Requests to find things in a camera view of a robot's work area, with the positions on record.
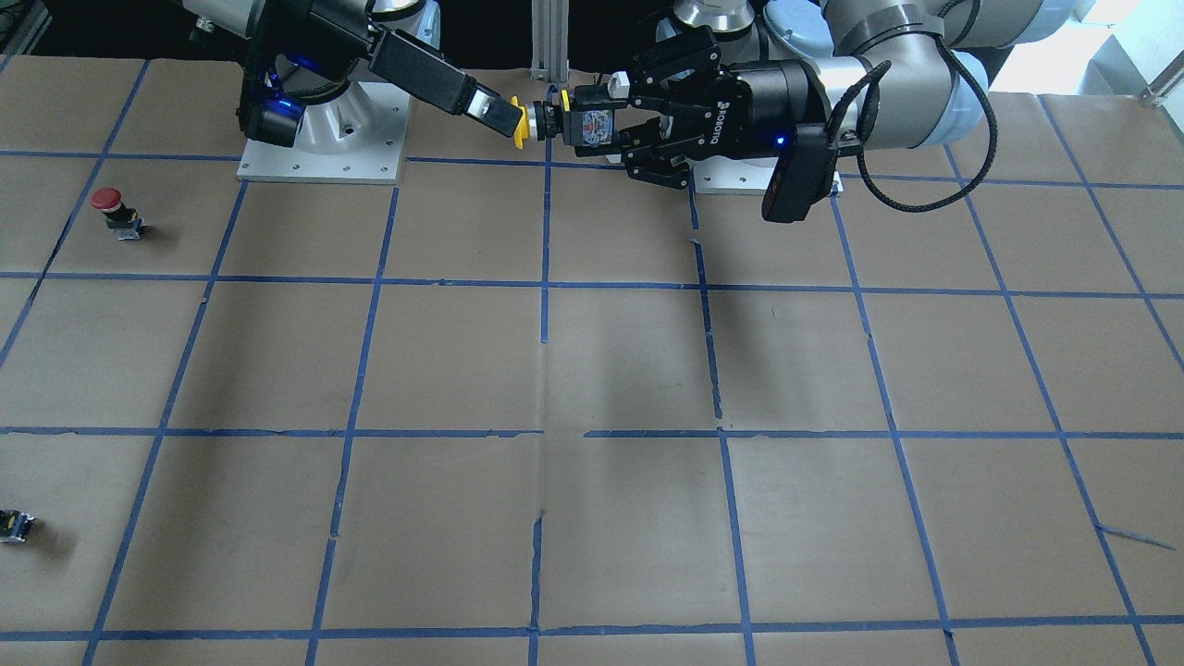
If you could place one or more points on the aluminium frame post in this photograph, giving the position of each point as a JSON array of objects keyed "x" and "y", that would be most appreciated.
[{"x": 549, "y": 22}]

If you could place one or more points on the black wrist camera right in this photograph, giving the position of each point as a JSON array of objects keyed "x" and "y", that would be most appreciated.
[{"x": 266, "y": 113}]

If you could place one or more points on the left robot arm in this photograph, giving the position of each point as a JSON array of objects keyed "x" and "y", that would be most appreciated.
[{"x": 895, "y": 74}]

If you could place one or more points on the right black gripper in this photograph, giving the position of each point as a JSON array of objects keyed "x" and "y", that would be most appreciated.
[{"x": 326, "y": 30}]

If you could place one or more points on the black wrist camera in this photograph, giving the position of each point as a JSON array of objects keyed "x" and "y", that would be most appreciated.
[
  {"x": 266, "y": 113},
  {"x": 802, "y": 176}
]

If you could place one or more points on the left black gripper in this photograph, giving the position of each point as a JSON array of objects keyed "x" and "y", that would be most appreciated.
[{"x": 775, "y": 97}]

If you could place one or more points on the yellow push button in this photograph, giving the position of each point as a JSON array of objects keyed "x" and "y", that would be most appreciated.
[{"x": 584, "y": 118}]

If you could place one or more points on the red push button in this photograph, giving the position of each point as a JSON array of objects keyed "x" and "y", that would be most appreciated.
[{"x": 123, "y": 221}]

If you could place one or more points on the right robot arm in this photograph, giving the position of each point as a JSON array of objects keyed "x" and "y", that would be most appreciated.
[{"x": 250, "y": 20}]

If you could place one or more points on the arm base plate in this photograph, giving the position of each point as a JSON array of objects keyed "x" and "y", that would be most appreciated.
[
  {"x": 357, "y": 138},
  {"x": 721, "y": 175}
]

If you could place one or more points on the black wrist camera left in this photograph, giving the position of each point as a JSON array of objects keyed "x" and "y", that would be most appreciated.
[{"x": 802, "y": 176}]

